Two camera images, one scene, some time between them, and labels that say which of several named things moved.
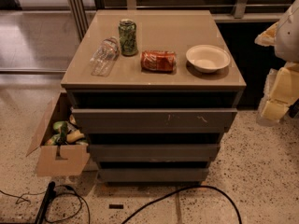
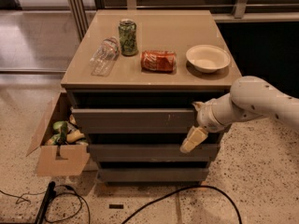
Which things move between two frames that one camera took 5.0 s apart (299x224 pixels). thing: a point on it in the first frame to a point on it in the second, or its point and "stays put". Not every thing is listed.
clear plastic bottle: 105,56 stays put
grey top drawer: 153,120 stays put
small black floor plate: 116,206 stays put
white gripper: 288,36 to 205,116
